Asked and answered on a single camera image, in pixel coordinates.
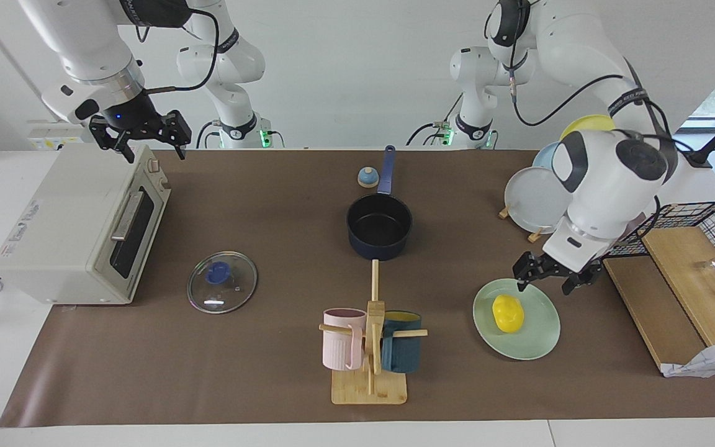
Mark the light blue plate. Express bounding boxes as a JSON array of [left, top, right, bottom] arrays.
[[531, 142, 560, 171]]

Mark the dark blue saucepan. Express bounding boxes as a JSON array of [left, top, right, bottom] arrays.
[[346, 146, 413, 260]]

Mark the wooden mug tree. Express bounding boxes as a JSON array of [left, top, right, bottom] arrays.
[[319, 260, 428, 405]]

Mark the wooden plate rack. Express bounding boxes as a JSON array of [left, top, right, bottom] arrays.
[[498, 204, 549, 243]]

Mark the mint green plate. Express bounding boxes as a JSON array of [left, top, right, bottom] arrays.
[[473, 278, 561, 361]]

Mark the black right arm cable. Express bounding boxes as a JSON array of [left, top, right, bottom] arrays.
[[140, 9, 219, 95]]

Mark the brown table mat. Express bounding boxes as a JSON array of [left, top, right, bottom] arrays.
[[0, 149, 715, 428]]

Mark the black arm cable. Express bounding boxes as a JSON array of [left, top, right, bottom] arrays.
[[510, 37, 673, 151], [140, 9, 219, 95]]

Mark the yellow plate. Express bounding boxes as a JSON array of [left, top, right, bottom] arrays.
[[559, 114, 616, 141]]

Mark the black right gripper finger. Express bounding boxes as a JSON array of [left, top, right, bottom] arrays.
[[158, 111, 192, 161], [89, 121, 136, 164]]

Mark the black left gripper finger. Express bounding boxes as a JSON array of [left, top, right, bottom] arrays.
[[513, 251, 543, 292], [561, 261, 604, 296]]

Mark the glass lid with blue knob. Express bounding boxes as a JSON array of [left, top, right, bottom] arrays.
[[187, 251, 258, 314]]

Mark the teal mug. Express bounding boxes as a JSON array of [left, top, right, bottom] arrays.
[[381, 310, 423, 374]]

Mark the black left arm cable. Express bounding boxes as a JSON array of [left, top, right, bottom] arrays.
[[510, 37, 673, 151]]

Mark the cream toaster oven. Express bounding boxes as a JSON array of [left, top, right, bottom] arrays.
[[0, 144, 172, 305]]

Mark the white power strip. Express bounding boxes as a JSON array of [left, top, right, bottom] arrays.
[[27, 121, 88, 151]]

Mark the darker wooden board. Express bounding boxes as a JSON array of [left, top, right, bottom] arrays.
[[603, 256, 706, 373]]

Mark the pink ribbed mug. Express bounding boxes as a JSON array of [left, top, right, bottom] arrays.
[[323, 308, 367, 371]]

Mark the light wooden board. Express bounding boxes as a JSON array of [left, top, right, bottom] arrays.
[[638, 227, 715, 346]]

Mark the grey plate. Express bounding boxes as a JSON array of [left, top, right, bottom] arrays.
[[504, 166, 574, 235]]

